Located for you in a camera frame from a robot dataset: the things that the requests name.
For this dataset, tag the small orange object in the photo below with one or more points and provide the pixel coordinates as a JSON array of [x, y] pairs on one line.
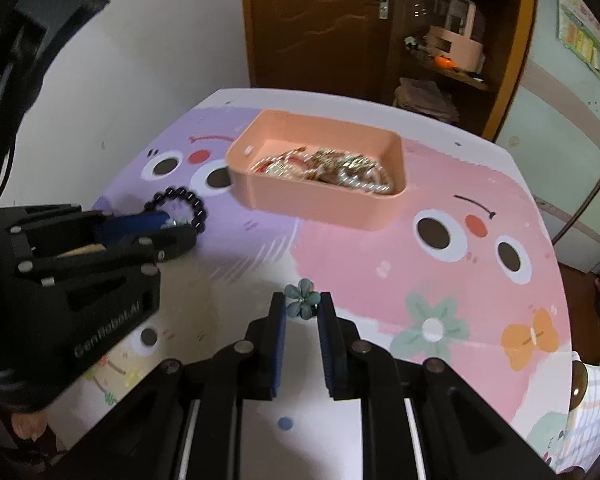
[[443, 61]]

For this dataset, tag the teal flower hair clip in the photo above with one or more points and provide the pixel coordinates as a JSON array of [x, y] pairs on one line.
[[300, 297]]

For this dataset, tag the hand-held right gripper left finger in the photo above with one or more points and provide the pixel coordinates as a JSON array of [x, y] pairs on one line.
[[278, 350]]

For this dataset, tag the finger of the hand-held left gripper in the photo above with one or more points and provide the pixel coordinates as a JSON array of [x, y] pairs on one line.
[[135, 225], [165, 245]]

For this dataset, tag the brown wooden bed knob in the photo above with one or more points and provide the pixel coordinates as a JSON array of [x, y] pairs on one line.
[[578, 382]]

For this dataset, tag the pink plastic tray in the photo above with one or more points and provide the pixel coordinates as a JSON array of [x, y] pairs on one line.
[[310, 205]]

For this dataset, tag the pink desktop organizer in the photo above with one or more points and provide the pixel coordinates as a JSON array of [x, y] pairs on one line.
[[455, 40]]

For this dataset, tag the colourful wall poster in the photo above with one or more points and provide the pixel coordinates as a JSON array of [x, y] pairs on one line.
[[587, 35]]

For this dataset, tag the brown wooden shelf cabinet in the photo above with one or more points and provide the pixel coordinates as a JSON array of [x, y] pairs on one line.
[[510, 60]]

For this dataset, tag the brown wooden door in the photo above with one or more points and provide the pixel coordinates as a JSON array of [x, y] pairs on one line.
[[310, 25]]

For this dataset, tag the folded brown cloth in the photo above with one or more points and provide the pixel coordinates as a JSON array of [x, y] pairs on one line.
[[425, 97]]

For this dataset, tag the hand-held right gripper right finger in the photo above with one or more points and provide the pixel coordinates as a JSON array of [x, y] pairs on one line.
[[332, 355]]

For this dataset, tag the cartoon printed tablecloth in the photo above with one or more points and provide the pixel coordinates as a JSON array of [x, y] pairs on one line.
[[360, 260]]

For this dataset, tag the small black white toy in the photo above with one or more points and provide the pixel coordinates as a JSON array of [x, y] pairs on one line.
[[413, 43]]

